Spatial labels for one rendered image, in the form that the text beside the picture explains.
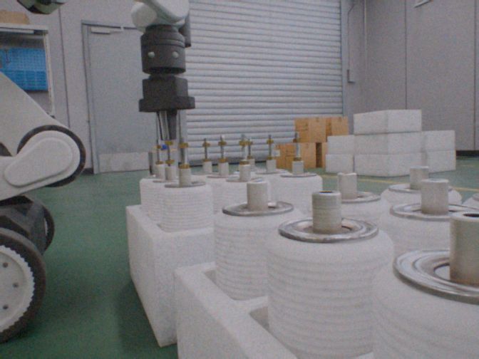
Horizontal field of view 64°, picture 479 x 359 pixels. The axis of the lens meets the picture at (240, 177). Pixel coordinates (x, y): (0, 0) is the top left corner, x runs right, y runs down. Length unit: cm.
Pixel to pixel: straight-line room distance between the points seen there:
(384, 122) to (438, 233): 300
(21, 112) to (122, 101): 493
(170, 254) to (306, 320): 38
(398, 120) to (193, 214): 287
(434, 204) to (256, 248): 16
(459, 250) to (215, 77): 610
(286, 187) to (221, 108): 550
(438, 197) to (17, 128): 85
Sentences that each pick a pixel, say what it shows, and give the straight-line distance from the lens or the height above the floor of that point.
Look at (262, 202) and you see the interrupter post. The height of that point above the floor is 26.
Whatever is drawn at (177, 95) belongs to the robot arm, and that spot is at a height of 42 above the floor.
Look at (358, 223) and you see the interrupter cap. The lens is 32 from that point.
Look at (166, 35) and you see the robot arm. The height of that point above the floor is 54.
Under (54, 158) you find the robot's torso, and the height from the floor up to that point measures 31.
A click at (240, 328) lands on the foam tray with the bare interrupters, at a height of 18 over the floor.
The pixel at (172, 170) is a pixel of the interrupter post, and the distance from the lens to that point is 80.
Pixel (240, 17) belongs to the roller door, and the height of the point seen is 235.
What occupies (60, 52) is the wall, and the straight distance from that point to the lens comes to 595.
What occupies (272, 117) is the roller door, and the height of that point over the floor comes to 74.
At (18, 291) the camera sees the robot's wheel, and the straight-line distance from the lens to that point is 79.
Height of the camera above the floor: 32
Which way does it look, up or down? 5 degrees down
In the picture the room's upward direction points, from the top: 3 degrees counter-clockwise
